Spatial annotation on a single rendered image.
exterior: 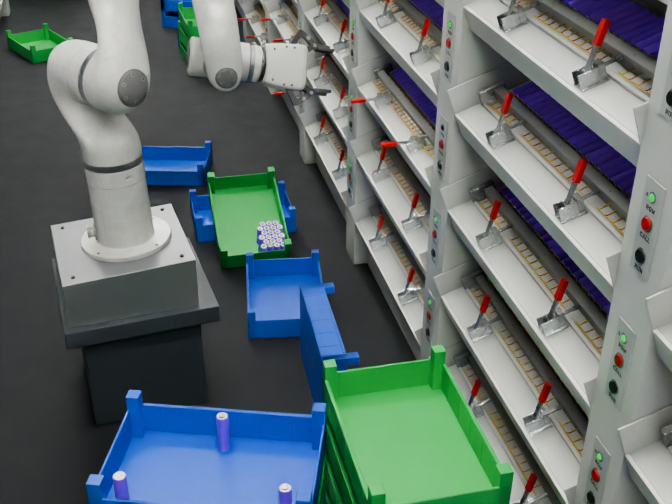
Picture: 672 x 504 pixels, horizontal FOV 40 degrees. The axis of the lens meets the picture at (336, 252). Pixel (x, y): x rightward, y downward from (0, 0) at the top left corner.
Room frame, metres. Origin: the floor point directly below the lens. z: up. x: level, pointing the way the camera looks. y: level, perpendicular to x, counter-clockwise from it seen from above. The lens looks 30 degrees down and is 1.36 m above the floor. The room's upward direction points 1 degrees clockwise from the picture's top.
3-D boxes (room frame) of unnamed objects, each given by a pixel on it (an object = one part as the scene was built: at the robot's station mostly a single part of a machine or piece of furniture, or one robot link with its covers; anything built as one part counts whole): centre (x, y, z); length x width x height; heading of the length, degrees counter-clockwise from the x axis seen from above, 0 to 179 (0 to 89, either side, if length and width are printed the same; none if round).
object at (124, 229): (1.72, 0.45, 0.48); 0.19 x 0.19 x 0.18
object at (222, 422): (1.05, 0.17, 0.44); 0.02 x 0.02 x 0.06
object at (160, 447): (0.98, 0.17, 0.44); 0.30 x 0.20 x 0.08; 85
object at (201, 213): (2.52, 0.29, 0.04); 0.30 x 0.20 x 0.08; 103
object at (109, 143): (1.74, 0.49, 0.69); 0.19 x 0.12 x 0.24; 50
